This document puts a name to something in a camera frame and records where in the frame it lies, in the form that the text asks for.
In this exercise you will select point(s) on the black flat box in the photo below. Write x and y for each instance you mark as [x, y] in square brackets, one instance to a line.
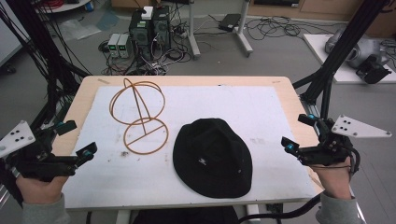
[229, 22]

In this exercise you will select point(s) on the person's left hand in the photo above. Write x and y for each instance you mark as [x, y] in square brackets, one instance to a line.
[40, 191]

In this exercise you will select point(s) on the white platform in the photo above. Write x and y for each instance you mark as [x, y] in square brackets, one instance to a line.
[323, 56]

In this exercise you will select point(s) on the white desk frame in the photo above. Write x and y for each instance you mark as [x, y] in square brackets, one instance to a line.
[193, 31]

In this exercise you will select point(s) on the wooden table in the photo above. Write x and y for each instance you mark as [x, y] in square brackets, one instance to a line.
[93, 82]

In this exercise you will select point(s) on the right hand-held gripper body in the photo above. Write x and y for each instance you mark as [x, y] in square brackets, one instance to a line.
[334, 152]

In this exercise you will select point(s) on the grey power supply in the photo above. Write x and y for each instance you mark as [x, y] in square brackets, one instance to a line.
[125, 46]
[113, 45]

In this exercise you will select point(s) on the black computer tower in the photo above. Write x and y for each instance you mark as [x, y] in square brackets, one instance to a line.
[140, 34]
[162, 28]

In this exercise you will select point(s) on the clear plastic sheet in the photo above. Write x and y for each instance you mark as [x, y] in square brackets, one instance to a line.
[77, 29]

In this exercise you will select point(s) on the black bucket hat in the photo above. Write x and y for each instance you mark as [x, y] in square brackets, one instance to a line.
[211, 158]

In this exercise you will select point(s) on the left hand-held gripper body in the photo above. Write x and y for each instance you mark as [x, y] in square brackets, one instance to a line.
[34, 161]

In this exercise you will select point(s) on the person's right hand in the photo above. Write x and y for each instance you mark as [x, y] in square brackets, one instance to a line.
[336, 182]

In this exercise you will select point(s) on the blue tape roll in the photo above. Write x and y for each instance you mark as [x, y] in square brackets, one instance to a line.
[89, 6]

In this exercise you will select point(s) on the black device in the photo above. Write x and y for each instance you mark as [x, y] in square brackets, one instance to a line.
[372, 71]

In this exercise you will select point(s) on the white board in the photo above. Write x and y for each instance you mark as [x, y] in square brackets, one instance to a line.
[218, 102]

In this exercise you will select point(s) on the white box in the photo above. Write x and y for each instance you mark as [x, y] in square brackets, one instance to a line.
[147, 12]

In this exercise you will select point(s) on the white cabinet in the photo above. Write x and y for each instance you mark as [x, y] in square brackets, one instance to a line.
[7, 40]

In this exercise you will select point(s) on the grey robot device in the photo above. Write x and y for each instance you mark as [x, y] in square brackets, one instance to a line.
[367, 48]

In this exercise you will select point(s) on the white round table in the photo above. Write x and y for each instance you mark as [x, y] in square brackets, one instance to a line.
[71, 6]

